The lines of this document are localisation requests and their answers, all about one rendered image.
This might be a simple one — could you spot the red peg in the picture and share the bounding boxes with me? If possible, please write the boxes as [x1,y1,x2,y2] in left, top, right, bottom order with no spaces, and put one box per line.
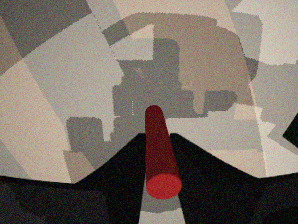
[145,105,182,200]

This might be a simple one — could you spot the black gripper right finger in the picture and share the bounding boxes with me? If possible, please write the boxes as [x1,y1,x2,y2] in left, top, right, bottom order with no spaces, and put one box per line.
[170,133,298,224]

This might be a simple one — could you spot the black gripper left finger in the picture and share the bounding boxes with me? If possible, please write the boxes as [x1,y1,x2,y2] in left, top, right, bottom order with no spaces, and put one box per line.
[0,133,146,224]

